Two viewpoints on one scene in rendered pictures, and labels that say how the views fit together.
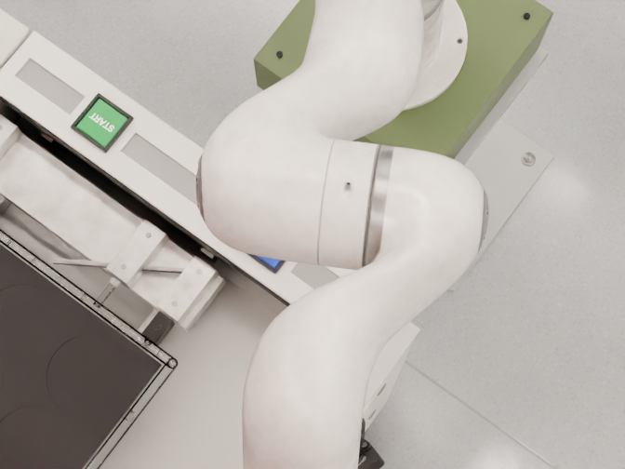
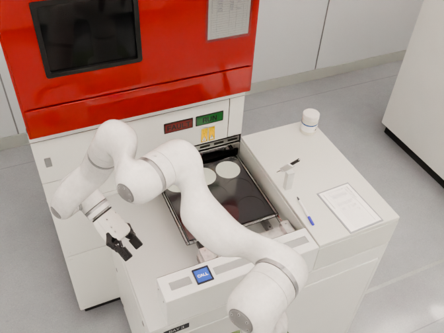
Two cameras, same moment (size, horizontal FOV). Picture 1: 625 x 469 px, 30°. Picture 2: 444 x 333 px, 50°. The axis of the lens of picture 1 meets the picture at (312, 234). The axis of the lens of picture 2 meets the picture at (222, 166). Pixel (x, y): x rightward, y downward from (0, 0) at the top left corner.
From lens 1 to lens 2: 1.05 m
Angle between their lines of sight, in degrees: 54
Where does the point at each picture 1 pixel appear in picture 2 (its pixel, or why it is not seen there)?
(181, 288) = (208, 254)
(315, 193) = (159, 150)
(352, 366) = (110, 137)
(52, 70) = (301, 246)
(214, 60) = not seen: outside the picture
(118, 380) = not seen: hidden behind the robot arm
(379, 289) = (122, 147)
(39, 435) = not seen: hidden behind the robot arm
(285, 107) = (192, 165)
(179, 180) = (241, 261)
